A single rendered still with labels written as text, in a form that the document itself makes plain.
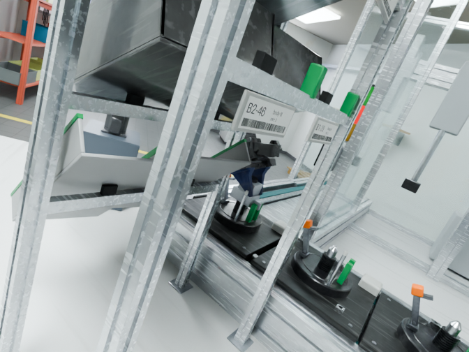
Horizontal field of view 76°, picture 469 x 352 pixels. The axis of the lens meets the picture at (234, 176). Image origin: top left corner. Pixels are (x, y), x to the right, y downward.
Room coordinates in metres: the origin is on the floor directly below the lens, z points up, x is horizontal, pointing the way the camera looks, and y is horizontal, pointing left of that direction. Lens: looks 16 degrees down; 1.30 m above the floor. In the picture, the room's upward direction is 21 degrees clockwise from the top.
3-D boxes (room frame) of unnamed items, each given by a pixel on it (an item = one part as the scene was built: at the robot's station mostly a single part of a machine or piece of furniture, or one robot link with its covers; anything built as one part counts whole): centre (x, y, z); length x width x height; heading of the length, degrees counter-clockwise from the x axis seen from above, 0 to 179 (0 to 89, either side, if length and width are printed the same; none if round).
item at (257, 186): (0.74, -0.05, 1.06); 0.08 x 0.04 x 0.07; 60
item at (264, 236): (0.75, -0.04, 0.96); 0.24 x 0.24 x 0.02; 60
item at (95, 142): (0.79, 0.35, 0.96); 0.14 x 0.14 x 0.20; 23
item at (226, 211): (0.75, -0.04, 0.98); 0.14 x 0.14 x 0.02
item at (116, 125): (0.79, 0.35, 1.09); 0.07 x 0.07 x 0.06; 23
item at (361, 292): (0.62, -0.26, 1.01); 0.24 x 0.24 x 0.13; 60
